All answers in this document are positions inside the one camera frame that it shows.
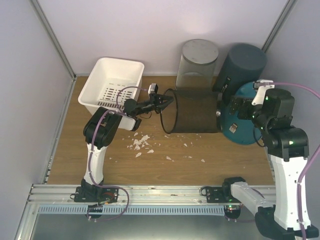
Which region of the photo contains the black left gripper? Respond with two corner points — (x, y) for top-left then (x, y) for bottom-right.
(136, 93), (175, 116)

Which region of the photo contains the teal plastic bin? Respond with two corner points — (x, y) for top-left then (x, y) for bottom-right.
(220, 82), (262, 145)

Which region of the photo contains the black wire mesh bin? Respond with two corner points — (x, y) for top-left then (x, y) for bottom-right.
(160, 88), (222, 134)

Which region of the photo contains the silver mesh metal bin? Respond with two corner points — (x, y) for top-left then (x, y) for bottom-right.
(175, 39), (219, 90)

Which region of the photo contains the white plastic tub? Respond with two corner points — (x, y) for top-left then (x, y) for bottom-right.
(78, 57), (145, 116)

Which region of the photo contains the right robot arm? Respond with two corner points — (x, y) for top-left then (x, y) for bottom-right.
(221, 85), (320, 240)

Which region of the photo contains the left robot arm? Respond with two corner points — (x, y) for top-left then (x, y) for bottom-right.
(76, 93), (174, 202)

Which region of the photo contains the dark grey cylindrical bin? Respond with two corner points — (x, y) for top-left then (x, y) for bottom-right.
(212, 43), (268, 105)

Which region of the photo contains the white plastic shard pile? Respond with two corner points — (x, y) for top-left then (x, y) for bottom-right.
(126, 134), (150, 151)

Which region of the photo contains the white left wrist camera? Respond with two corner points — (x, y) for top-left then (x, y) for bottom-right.
(147, 83), (159, 95)

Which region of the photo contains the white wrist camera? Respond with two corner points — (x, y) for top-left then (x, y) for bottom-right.
(147, 83), (159, 95)
(251, 79), (275, 106)

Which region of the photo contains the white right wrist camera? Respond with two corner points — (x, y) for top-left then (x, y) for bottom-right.
(251, 79), (275, 106)

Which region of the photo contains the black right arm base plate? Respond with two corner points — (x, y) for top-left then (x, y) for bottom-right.
(199, 186), (239, 203)

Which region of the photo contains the grey slotted cable duct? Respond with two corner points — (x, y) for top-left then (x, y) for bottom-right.
(38, 204), (225, 216)

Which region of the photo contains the aluminium frame post right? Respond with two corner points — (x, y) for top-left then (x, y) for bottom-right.
(261, 0), (298, 53)

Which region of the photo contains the aluminium frame post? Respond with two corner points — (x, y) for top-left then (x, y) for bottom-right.
(261, 0), (298, 53)
(29, 0), (77, 81)

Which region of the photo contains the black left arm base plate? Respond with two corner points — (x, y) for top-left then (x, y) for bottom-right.
(70, 186), (119, 204)

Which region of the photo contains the aluminium frame post left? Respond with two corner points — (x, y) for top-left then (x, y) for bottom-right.
(29, 0), (77, 81)

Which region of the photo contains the aluminium front rail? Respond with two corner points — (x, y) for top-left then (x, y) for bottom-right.
(27, 184), (298, 206)

